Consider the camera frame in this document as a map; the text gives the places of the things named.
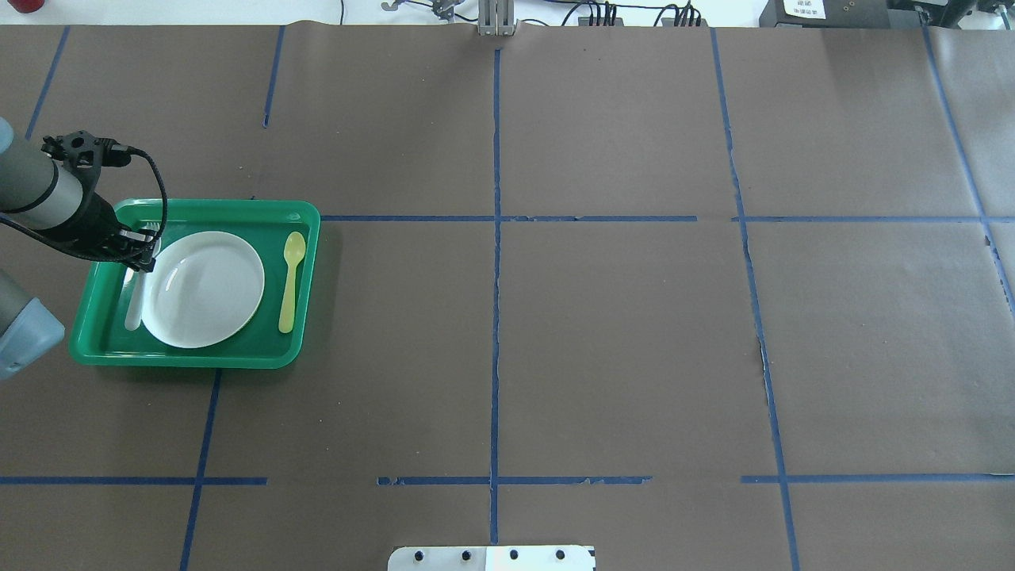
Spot green plastic tray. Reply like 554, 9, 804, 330
68, 199, 320, 369

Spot clear plastic fork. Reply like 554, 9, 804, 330
124, 223, 162, 331

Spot yellow plastic spoon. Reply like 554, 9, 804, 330
277, 232, 307, 334

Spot red object at corner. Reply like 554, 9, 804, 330
6, 0, 46, 14

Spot grey metal bracket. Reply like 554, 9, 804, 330
476, 0, 518, 35

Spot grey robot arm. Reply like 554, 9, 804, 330
1, 121, 168, 379

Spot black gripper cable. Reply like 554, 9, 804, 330
111, 145, 170, 247

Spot white round plate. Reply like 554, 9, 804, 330
140, 231, 266, 348

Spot black box with label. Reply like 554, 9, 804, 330
758, 1, 891, 29

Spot black cable bundle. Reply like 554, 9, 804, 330
547, 0, 707, 28

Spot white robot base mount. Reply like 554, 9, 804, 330
387, 545, 597, 570

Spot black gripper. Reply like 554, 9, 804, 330
48, 131, 156, 272

